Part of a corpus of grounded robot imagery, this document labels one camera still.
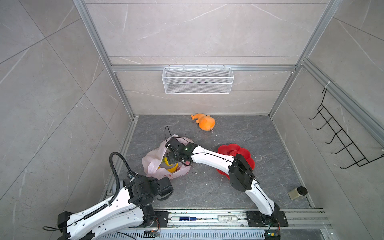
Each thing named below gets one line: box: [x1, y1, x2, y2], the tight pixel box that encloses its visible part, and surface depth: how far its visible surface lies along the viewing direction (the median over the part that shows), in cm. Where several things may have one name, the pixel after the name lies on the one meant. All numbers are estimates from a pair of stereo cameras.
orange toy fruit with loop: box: [191, 113, 216, 133], surface depth 109 cm
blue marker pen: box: [179, 216, 197, 221], surface depth 75 cm
